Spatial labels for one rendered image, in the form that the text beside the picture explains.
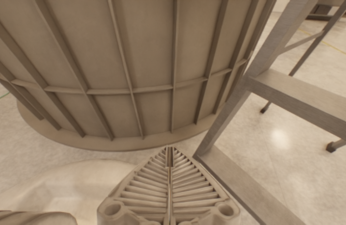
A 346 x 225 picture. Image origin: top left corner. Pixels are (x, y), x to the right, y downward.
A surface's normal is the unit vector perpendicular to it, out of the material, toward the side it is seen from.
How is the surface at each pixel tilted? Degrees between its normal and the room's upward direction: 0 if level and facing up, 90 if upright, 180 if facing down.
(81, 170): 15
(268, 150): 0
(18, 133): 0
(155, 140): 0
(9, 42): 90
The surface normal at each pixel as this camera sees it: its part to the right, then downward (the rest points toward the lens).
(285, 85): 0.04, -0.69
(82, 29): 0.05, 0.72
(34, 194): 0.92, 0.03
